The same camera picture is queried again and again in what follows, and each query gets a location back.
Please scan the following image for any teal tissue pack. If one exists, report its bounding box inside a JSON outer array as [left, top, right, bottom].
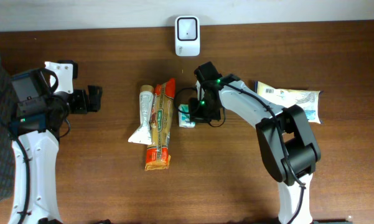
[[179, 105, 195, 128]]

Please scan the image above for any red orange pasta packet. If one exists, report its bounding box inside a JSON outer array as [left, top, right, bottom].
[[145, 78, 175, 170]]

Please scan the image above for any white tube with tan cap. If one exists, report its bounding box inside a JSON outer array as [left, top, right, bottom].
[[128, 85, 154, 145]]

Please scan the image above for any yellow snack bag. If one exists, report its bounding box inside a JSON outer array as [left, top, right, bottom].
[[255, 81, 322, 124]]

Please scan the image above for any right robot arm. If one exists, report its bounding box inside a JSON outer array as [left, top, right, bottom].
[[189, 62, 321, 223]]

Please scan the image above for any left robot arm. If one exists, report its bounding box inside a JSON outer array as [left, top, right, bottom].
[[8, 61, 103, 223]]

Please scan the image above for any white barcode scanner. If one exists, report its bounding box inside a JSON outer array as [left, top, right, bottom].
[[174, 16, 200, 57]]

